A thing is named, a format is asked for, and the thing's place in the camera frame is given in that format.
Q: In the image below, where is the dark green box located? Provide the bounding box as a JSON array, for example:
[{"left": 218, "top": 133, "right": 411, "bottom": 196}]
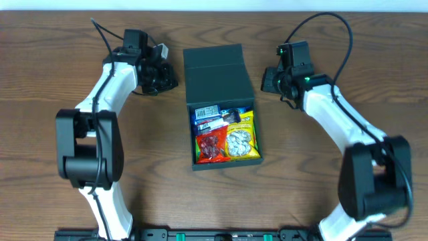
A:
[{"left": 183, "top": 44, "right": 264, "bottom": 171}]

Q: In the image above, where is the blue Oreo cookie pack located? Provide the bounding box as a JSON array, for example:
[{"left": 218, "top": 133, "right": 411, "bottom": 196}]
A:
[{"left": 191, "top": 107, "right": 249, "bottom": 132}]

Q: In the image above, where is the small blue barcode box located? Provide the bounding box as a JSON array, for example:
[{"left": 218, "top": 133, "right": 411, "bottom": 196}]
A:
[{"left": 195, "top": 104, "right": 221, "bottom": 121}]

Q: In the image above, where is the dark blue snack wrapper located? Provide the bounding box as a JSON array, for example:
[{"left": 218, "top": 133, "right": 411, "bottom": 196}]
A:
[{"left": 195, "top": 108, "right": 241, "bottom": 135}]

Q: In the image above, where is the red snack bag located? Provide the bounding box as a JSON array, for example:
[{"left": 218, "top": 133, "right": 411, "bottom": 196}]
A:
[{"left": 196, "top": 127, "right": 231, "bottom": 164}]

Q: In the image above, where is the yellow seed snack bag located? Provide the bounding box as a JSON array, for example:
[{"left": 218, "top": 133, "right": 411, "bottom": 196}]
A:
[{"left": 225, "top": 110, "right": 260, "bottom": 161}]

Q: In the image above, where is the green Haribo worms bag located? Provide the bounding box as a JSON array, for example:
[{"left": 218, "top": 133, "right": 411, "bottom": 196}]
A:
[{"left": 195, "top": 137, "right": 201, "bottom": 163}]

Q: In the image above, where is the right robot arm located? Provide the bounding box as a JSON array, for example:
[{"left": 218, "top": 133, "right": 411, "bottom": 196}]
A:
[{"left": 261, "top": 41, "right": 413, "bottom": 240}]

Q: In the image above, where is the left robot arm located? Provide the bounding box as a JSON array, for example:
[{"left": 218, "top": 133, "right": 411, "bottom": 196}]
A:
[{"left": 54, "top": 29, "right": 178, "bottom": 240}]

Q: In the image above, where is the black right cable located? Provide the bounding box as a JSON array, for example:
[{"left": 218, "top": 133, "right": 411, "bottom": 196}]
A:
[{"left": 283, "top": 11, "right": 415, "bottom": 232}]

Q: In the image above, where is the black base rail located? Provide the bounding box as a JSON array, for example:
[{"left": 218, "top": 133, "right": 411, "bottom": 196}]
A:
[{"left": 53, "top": 228, "right": 393, "bottom": 241}]

